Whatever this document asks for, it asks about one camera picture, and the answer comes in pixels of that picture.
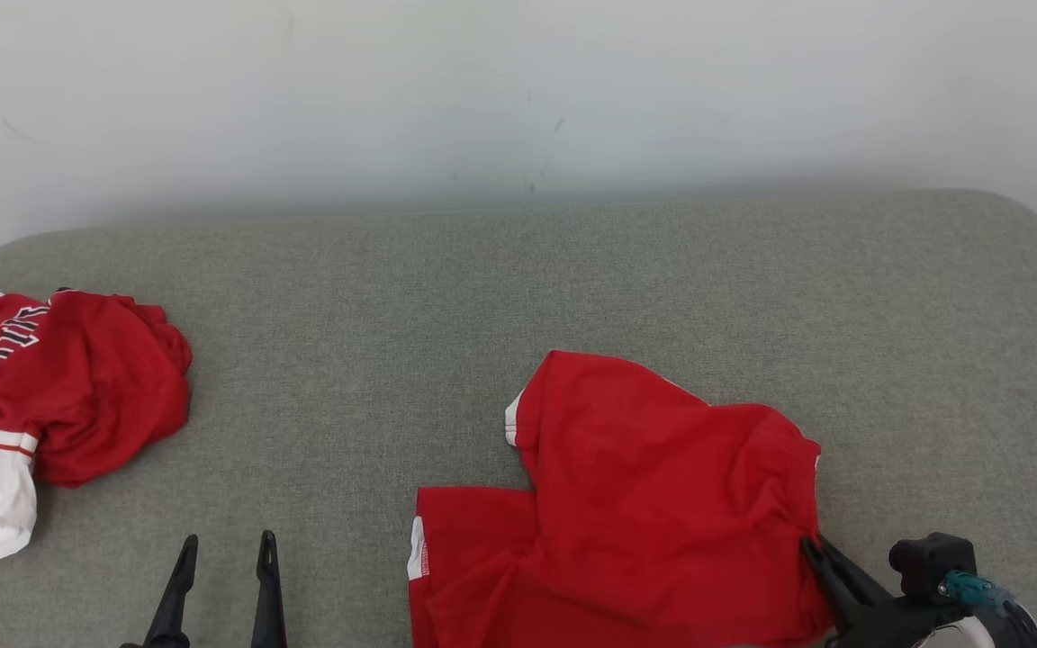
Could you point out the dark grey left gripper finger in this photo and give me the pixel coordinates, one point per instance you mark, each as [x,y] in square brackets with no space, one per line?
[268,603]
[172,612]

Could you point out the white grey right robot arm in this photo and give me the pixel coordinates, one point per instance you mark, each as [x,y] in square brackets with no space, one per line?
[1009,630]

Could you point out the red jersey with white sleeves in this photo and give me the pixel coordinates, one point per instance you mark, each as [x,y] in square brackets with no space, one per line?
[95,387]

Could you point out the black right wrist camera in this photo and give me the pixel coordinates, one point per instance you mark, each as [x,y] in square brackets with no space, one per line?
[928,562]

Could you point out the red shorts with white stripe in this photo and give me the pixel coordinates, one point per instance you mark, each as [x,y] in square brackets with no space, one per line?
[644,504]

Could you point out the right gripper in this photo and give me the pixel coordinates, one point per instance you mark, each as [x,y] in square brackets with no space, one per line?
[897,630]

